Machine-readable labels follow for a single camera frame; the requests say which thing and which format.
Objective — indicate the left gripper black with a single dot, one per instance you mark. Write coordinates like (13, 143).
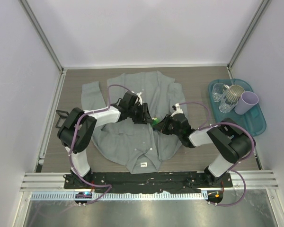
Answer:
(144, 117)

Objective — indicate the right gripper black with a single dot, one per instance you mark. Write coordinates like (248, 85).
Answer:
(162, 126)

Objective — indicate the colourful pompom flower brooch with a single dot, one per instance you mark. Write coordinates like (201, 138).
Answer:
(155, 121)

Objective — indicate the grey button-up shirt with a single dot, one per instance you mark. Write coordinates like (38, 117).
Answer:
(139, 147)

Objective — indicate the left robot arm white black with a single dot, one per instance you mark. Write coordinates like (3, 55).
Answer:
(76, 131)

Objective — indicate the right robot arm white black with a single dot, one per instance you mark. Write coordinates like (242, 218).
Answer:
(232, 141)

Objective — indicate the clear glass cup rear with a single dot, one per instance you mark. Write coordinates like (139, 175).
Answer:
(218, 90)

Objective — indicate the clear glass cup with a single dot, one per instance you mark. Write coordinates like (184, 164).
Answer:
(218, 90)
(225, 107)

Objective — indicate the clear glass cup front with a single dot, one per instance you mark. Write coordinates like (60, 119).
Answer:
(225, 107)

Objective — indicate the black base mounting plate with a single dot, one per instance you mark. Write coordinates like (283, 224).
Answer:
(125, 182)

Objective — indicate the metal cup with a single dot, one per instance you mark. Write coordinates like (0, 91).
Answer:
(233, 93)

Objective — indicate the lilac plastic cup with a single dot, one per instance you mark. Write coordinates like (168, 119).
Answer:
(247, 100)

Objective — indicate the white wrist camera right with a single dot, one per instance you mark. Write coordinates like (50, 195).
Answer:
(177, 109)

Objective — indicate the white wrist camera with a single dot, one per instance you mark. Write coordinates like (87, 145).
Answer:
(135, 98)
(177, 109)

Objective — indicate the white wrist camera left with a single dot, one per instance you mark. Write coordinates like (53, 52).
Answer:
(135, 98)

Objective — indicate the small black frame stand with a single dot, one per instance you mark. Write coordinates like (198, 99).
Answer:
(63, 115)

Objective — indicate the slotted cable duct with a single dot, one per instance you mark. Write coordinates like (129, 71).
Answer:
(63, 196)

